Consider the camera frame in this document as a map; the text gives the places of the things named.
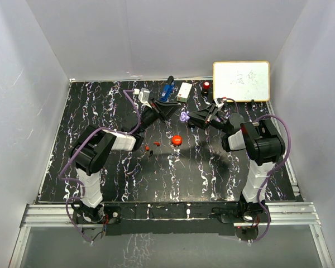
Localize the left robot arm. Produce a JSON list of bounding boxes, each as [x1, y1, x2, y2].
[[71, 98, 181, 223]]

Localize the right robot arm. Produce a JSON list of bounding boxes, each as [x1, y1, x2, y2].
[[185, 104, 290, 222]]

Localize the aluminium rail frame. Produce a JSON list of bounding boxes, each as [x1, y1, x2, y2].
[[10, 202, 333, 267]]

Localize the white box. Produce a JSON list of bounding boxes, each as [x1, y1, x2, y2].
[[176, 82, 192, 103]]

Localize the blue black tool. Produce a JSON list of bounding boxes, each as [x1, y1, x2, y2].
[[160, 75, 175, 102]]

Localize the red black button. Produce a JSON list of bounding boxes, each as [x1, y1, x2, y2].
[[202, 81, 210, 95]]

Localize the purple earbud case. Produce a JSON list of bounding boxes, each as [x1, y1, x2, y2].
[[180, 111, 190, 122]]

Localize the orange earbud case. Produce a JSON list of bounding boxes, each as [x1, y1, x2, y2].
[[171, 135, 182, 146]]

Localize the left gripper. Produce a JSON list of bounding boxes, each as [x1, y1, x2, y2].
[[136, 98, 181, 135]]

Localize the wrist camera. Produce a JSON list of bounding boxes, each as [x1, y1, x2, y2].
[[133, 88, 150, 106], [214, 97, 227, 109]]

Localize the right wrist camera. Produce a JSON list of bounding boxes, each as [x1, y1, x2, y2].
[[214, 97, 227, 109]]

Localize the white whiteboard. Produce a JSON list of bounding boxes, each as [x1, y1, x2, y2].
[[213, 61, 270, 102]]

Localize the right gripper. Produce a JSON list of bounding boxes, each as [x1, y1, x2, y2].
[[186, 103, 230, 134]]

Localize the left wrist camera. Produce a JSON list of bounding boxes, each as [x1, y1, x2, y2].
[[133, 88, 150, 106]]

